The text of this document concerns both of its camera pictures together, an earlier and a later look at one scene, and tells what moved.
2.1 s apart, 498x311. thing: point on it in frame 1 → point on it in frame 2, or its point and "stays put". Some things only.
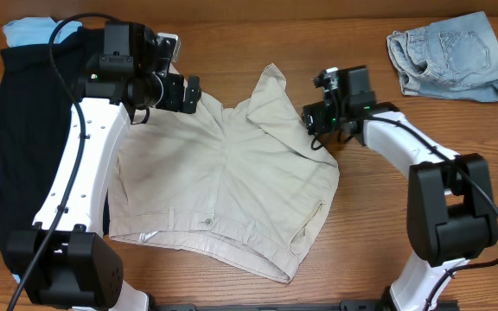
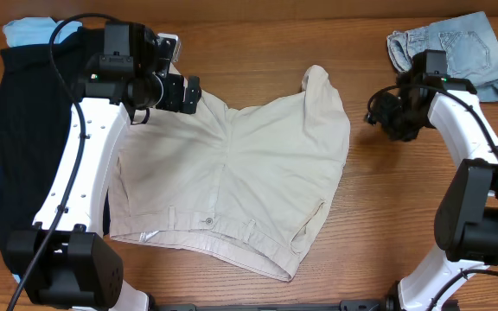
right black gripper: (316, 120) → (380, 116)
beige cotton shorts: (239, 186) stays put
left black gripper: (190, 95) stays put
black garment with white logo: (31, 117) stays put
